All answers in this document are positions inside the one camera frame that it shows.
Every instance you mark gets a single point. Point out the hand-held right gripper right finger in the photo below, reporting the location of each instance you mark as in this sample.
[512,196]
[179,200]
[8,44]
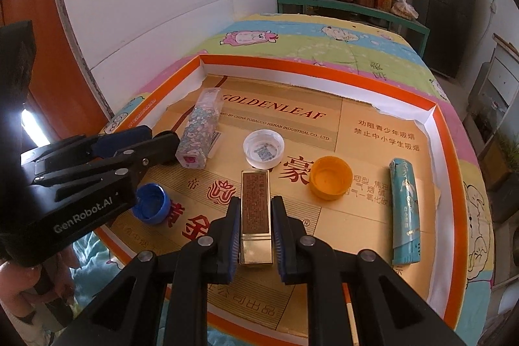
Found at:
[279,240]

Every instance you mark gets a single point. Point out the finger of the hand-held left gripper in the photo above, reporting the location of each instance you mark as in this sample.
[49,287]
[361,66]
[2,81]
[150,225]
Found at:
[158,147]
[121,140]

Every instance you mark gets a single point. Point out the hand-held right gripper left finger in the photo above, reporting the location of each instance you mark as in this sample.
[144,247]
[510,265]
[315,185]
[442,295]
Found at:
[231,236]

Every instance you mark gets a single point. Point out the gold rectangular box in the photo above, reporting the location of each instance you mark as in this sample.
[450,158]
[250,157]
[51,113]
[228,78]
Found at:
[255,216]

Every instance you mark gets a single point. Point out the clear floral print box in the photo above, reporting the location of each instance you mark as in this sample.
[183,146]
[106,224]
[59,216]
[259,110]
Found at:
[198,131]

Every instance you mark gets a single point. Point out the white bottle cap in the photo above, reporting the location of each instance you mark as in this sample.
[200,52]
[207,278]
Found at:
[263,149]

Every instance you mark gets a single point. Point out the teal tube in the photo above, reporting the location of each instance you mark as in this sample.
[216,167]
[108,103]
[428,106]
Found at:
[403,208]

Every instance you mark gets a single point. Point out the orange-rimmed shallow box tray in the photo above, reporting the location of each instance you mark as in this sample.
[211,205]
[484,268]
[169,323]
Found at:
[316,74]

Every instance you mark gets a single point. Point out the person's left hand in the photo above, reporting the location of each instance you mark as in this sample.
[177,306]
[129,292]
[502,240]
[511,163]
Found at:
[20,289]

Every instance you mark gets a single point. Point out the blue bottle cap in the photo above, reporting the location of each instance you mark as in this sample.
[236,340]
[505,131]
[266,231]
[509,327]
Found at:
[150,204]

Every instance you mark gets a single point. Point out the orange bottle cap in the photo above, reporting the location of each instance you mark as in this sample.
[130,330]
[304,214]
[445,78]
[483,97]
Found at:
[330,177]

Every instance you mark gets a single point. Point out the red wooden door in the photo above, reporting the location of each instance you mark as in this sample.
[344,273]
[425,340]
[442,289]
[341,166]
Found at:
[52,46]

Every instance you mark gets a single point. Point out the colourful cartoon blanket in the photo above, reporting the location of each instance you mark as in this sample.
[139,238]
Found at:
[324,46]

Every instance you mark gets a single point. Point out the green grass plants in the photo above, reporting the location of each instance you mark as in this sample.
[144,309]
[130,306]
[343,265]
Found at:
[500,151]

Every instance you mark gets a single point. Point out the plastic bag of food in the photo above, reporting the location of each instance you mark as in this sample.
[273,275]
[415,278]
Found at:
[403,7]

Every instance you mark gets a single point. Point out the white desk cabinet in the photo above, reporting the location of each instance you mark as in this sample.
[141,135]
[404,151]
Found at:
[502,74]

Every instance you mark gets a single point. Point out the dark green refrigerator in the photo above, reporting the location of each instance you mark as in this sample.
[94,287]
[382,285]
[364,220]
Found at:
[446,5]

